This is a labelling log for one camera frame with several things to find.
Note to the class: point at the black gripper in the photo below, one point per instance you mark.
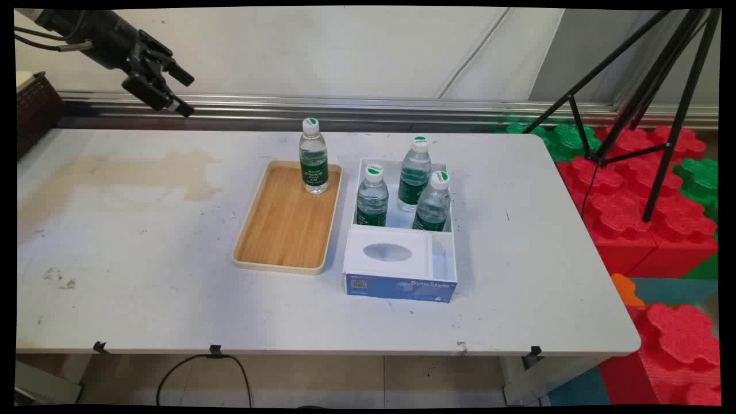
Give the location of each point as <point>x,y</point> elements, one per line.
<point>100,31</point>

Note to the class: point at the blue white tissue box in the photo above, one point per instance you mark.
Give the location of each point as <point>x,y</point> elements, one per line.
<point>388,252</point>

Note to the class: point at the black table edge clip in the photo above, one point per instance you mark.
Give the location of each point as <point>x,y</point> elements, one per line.
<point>100,347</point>
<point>215,350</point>
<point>534,353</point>

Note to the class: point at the green label water bottle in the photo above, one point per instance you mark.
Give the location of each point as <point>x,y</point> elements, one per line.
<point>415,178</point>
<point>432,207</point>
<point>314,167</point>
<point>372,201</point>

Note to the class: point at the green foam block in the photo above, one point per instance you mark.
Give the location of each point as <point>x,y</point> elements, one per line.
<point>698,181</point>
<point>566,141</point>

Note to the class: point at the black tripod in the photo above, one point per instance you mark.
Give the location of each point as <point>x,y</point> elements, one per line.
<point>655,86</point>

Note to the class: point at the orange foam piece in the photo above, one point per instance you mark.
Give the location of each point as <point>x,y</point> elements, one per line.
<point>625,290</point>

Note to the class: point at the aluminium wall rail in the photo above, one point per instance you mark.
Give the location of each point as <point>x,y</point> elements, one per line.
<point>345,106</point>

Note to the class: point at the white table leg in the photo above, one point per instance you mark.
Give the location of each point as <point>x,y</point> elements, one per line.
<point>540,379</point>

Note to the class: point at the dark brown woven basket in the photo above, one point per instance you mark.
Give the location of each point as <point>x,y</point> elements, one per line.
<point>35,112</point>

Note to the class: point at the teal foam mat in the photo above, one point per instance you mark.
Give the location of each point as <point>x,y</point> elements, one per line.
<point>678,290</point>

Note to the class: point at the bamboo tray with cream rim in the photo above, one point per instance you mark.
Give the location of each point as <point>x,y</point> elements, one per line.
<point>286,221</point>

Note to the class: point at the white box with blue front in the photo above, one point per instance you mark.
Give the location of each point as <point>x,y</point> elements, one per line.
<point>402,286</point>

